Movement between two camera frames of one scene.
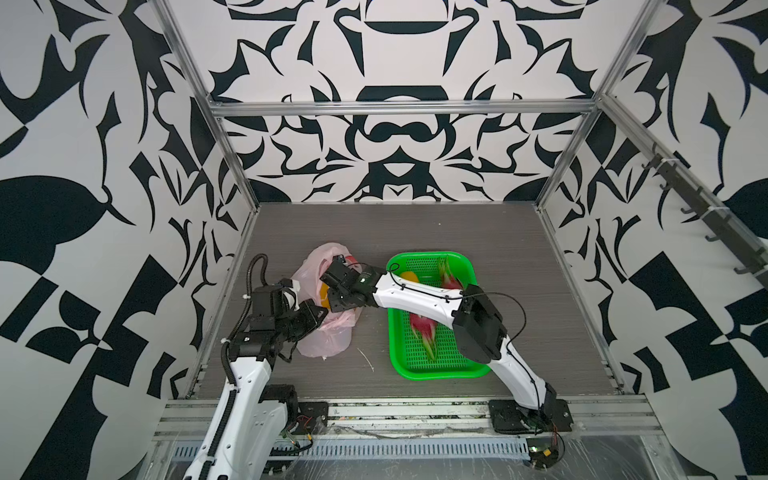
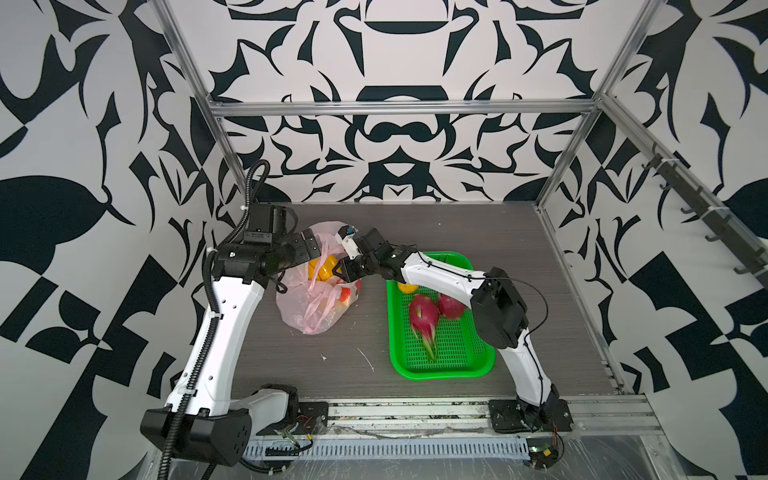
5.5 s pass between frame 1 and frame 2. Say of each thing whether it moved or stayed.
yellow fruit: moved
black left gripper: moved
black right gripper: moved
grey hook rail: stayed
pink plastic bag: moved
